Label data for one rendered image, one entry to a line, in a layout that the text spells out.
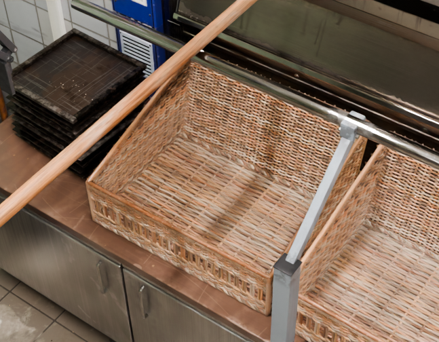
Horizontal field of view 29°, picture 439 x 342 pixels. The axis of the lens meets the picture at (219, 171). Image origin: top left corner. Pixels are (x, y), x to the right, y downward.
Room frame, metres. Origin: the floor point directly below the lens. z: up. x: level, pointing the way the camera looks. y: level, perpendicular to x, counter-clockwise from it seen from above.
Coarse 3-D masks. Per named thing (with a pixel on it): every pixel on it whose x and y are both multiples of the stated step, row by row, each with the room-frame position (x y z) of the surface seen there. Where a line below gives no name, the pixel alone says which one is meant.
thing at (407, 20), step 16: (336, 0) 1.64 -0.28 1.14; (352, 0) 1.61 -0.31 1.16; (368, 0) 1.59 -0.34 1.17; (384, 0) 1.58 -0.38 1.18; (400, 0) 1.58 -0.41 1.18; (416, 0) 1.58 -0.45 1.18; (384, 16) 1.56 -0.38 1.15; (400, 16) 1.54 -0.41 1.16; (416, 16) 1.52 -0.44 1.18; (432, 16) 1.51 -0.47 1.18; (432, 32) 1.49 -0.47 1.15
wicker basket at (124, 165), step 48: (192, 96) 1.80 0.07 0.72; (240, 96) 1.73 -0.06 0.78; (144, 144) 1.66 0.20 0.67; (192, 144) 1.74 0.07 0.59; (288, 144) 1.62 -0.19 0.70; (336, 144) 1.55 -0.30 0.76; (96, 192) 1.45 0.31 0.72; (144, 192) 1.56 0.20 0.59; (192, 192) 1.55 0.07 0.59; (240, 192) 1.55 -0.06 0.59; (288, 192) 1.55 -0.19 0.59; (336, 192) 1.41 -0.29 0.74; (144, 240) 1.37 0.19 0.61; (192, 240) 1.28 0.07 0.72; (240, 240) 1.39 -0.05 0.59; (288, 240) 1.38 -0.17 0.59; (240, 288) 1.20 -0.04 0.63
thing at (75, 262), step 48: (0, 144) 1.77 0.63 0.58; (240, 144) 1.75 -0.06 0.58; (0, 192) 1.60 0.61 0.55; (48, 192) 1.58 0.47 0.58; (0, 240) 1.66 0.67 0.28; (48, 240) 1.52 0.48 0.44; (96, 240) 1.40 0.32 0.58; (432, 240) 1.38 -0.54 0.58; (48, 288) 1.56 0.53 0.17; (96, 288) 1.42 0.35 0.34; (144, 288) 1.31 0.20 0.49; (192, 288) 1.24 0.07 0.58; (144, 336) 1.33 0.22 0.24; (192, 336) 1.22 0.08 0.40; (240, 336) 1.14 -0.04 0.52
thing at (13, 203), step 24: (240, 0) 1.55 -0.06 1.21; (216, 24) 1.47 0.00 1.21; (192, 48) 1.39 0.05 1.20; (168, 72) 1.32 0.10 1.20; (144, 96) 1.26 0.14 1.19; (120, 120) 1.20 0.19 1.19; (72, 144) 1.12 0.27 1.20; (48, 168) 1.06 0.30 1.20; (24, 192) 1.00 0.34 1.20; (0, 216) 0.95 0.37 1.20
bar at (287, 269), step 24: (72, 0) 1.62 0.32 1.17; (120, 24) 1.53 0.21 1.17; (168, 48) 1.45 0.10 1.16; (240, 72) 1.35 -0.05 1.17; (288, 96) 1.28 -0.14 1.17; (336, 120) 1.21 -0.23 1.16; (360, 120) 1.20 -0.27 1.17; (384, 144) 1.15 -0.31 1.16; (408, 144) 1.13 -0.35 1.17; (336, 168) 1.15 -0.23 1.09; (312, 216) 1.09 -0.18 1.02; (288, 264) 1.02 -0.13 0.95; (288, 288) 1.00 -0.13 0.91; (288, 312) 1.00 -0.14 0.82; (288, 336) 1.01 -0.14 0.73
